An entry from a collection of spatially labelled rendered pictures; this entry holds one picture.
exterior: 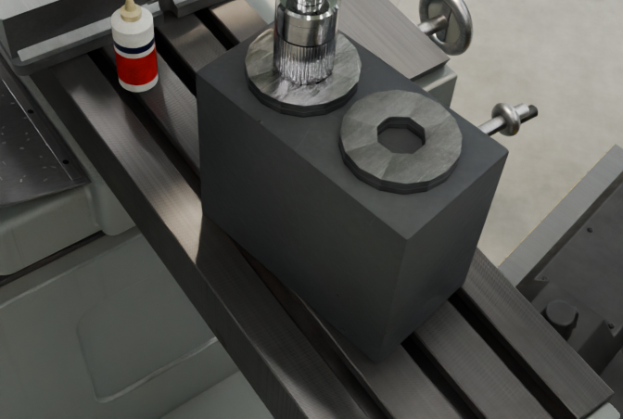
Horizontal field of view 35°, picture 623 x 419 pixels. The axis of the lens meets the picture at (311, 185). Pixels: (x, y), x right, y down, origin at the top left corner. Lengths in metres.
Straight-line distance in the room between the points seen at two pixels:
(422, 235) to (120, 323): 0.70
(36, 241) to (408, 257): 0.52
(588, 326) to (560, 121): 1.11
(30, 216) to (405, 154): 0.49
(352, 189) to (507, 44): 1.79
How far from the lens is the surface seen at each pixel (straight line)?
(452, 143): 0.73
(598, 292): 1.33
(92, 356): 1.36
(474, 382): 0.85
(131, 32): 0.96
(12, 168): 1.05
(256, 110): 0.75
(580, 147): 2.29
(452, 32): 1.56
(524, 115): 1.62
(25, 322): 1.20
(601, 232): 1.39
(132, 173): 0.95
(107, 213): 1.09
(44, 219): 1.09
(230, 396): 1.62
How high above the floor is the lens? 1.66
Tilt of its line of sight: 52 degrees down
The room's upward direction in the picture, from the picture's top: 5 degrees clockwise
